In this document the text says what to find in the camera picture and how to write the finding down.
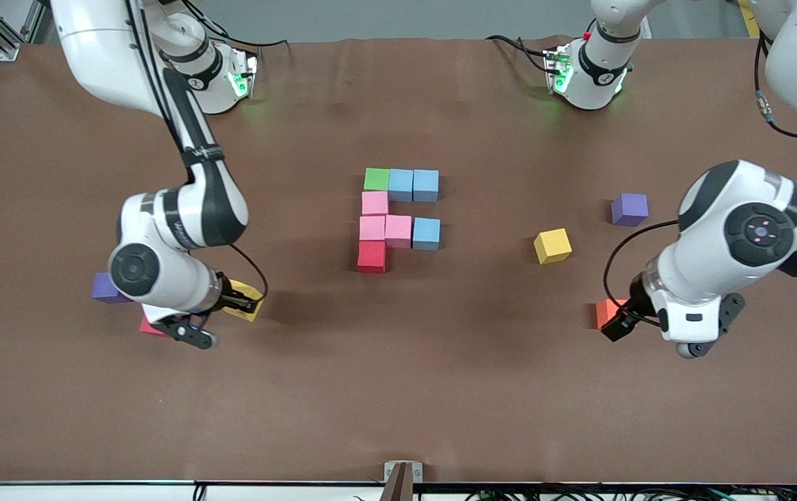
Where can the left arm wrist camera box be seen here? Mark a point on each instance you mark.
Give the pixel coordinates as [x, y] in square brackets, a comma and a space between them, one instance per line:
[731, 309]

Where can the light blue foam cube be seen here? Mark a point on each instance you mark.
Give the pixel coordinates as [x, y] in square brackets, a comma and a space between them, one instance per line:
[426, 234]
[401, 184]

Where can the right arm wrist camera box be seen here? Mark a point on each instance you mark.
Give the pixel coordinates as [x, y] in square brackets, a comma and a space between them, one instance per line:
[193, 335]

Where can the red foam cube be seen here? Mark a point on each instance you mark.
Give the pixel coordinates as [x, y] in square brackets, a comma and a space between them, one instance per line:
[150, 327]
[372, 256]

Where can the purple foam cube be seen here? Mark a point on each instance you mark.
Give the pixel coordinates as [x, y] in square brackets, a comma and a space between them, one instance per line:
[630, 209]
[102, 289]

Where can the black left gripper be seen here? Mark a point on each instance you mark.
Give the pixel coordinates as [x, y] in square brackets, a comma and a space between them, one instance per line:
[633, 306]

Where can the arm wrist camera box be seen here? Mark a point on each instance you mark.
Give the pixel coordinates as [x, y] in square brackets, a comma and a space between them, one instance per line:
[193, 335]
[731, 309]

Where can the green foam cube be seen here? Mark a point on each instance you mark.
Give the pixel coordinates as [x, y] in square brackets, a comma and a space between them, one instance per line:
[376, 179]

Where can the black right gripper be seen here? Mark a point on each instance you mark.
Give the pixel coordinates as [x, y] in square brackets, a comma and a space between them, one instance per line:
[233, 301]

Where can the orange foam cube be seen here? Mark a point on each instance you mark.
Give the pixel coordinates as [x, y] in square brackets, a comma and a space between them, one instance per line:
[605, 309]

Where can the yellow foam cube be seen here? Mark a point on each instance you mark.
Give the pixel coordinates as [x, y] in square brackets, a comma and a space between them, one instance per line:
[245, 287]
[553, 245]

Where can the pink foam cube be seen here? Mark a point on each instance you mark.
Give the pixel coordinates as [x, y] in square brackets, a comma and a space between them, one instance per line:
[372, 228]
[374, 203]
[399, 232]

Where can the steel blue foam cube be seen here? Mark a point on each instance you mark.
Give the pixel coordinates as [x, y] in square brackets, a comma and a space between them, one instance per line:
[427, 186]

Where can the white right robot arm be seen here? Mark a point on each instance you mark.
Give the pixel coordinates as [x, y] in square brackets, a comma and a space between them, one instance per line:
[92, 49]

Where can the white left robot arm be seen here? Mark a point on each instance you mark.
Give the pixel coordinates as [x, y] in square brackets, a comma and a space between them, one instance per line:
[732, 264]

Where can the metal bracket with brown post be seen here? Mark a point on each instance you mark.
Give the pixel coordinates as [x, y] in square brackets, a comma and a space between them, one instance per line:
[403, 487]

